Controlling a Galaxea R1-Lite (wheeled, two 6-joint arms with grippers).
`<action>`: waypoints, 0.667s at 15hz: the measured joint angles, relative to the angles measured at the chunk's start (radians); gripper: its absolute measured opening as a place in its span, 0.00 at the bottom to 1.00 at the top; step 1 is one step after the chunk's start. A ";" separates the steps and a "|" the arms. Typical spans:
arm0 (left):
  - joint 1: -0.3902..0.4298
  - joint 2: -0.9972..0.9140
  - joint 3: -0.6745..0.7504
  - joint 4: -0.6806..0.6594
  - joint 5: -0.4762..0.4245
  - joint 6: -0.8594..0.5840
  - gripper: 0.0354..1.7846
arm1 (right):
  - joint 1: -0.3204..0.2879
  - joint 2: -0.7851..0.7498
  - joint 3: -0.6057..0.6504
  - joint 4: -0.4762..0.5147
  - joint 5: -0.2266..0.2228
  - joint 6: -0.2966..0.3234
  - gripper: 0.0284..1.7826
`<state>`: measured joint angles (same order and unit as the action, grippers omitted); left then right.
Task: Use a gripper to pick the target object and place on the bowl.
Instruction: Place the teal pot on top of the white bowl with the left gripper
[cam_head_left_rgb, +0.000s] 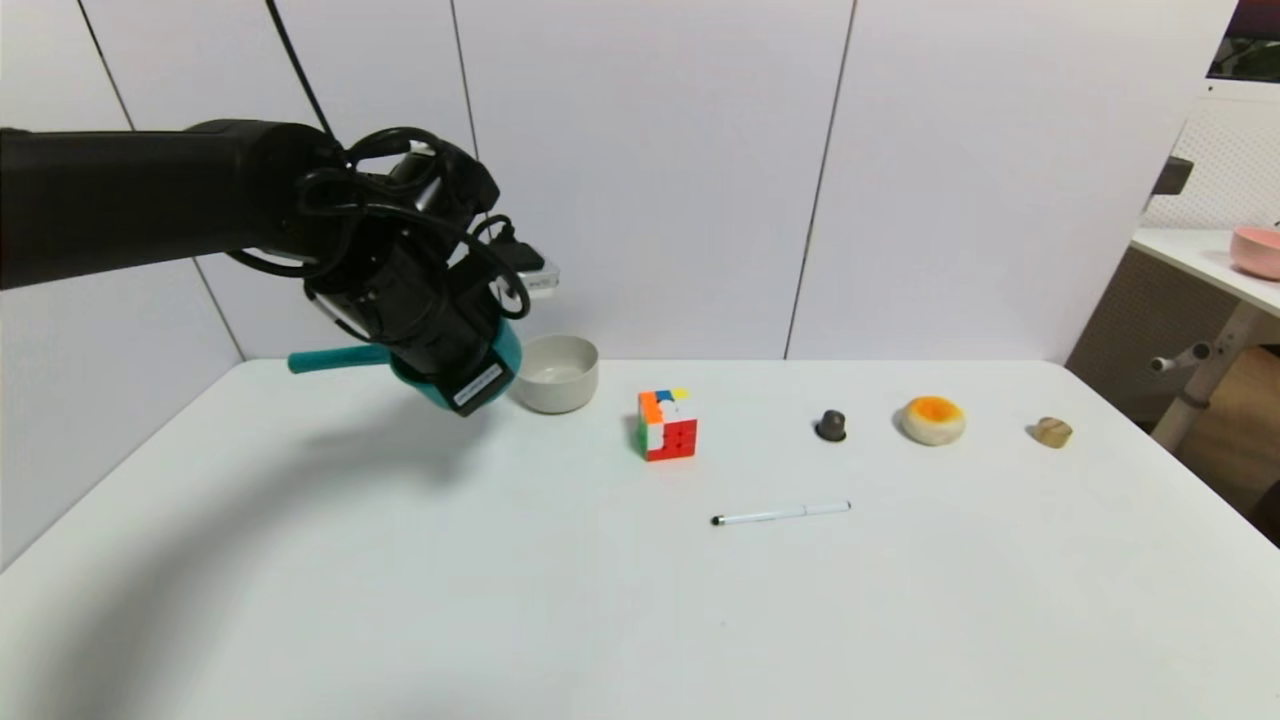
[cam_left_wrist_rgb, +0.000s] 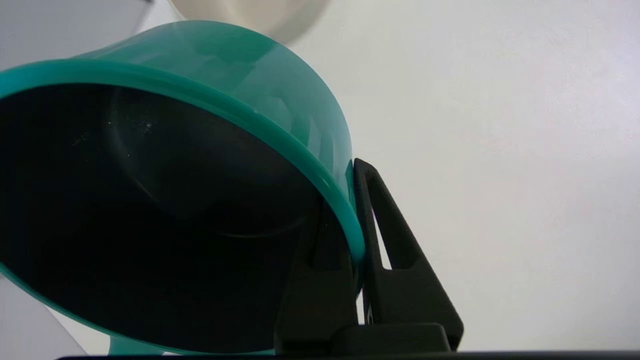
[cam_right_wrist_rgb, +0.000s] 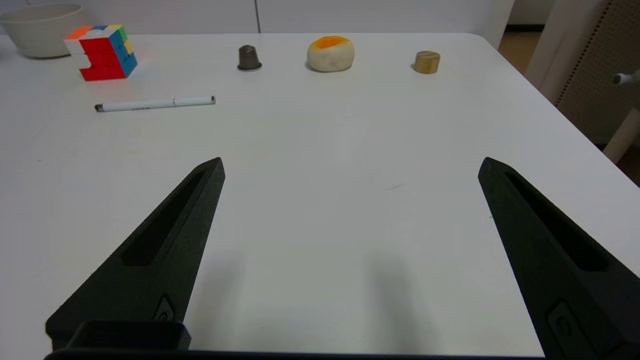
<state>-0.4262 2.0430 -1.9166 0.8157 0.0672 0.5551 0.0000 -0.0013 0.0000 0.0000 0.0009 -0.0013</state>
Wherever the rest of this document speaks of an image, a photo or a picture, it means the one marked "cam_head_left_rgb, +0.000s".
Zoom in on brown perforated panel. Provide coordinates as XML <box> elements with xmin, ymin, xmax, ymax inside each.
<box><xmin>1063</xmin><ymin>248</ymin><xmax>1242</xmax><ymax>433</ymax></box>

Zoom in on white perforated panel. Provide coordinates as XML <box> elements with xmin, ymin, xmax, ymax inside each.
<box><xmin>1141</xmin><ymin>86</ymin><xmax>1280</xmax><ymax>232</ymax></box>

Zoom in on white side table top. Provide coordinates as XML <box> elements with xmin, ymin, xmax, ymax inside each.
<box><xmin>1130</xmin><ymin>229</ymin><xmax>1280</xmax><ymax>321</ymax></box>

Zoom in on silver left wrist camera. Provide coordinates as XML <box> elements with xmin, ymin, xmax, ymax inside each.
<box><xmin>510</xmin><ymin>245</ymin><xmax>562</xmax><ymax>299</ymax></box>

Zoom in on white side table leg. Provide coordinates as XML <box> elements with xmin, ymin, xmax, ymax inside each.
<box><xmin>1148</xmin><ymin>302</ymin><xmax>1263</xmax><ymax>454</ymax></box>

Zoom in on pink bowl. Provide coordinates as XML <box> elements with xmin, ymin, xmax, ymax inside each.
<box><xmin>1229</xmin><ymin>227</ymin><xmax>1280</xmax><ymax>283</ymax></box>

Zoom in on beige ceramic bowl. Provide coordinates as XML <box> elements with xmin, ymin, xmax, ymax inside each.
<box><xmin>508</xmin><ymin>334</ymin><xmax>601</xmax><ymax>416</ymax></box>

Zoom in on round bun with orange top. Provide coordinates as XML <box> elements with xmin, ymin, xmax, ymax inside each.
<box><xmin>900</xmin><ymin>396</ymin><xmax>967</xmax><ymax>447</ymax></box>

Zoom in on multicolour puzzle cube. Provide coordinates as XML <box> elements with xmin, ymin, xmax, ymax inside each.
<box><xmin>637</xmin><ymin>388</ymin><xmax>699</xmax><ymax>463</ymax></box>

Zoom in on white stylus pen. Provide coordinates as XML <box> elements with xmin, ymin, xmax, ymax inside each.
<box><xmin>711</xmin><ymin>501</ymin><xmax>853</xmax><ymax>527</ymax></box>

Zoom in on teal saucepan with handle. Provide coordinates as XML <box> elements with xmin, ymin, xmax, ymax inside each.
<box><xmin>287</xmin><ymin>318</ymin><xmax>525</xmax><ymax>412</ymax></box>

